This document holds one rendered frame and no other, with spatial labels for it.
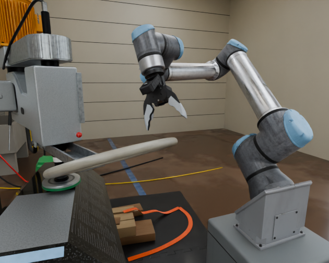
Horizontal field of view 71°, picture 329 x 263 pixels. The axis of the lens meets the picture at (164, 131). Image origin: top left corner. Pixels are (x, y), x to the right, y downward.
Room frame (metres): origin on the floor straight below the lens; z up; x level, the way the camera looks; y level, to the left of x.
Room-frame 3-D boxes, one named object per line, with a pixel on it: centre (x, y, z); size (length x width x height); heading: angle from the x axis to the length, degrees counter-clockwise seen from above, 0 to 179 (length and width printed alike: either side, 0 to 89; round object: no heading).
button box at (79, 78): (1.34, 0.50, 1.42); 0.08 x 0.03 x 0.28; 42
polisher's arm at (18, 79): (1.62, 0.88, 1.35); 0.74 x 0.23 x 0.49; 42
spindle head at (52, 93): (1.38, 0.68, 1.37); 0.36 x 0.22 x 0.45; 42
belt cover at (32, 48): (1.58, 0.86, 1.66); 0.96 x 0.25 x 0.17; 42
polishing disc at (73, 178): (1.32, 0.63, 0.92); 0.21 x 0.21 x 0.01
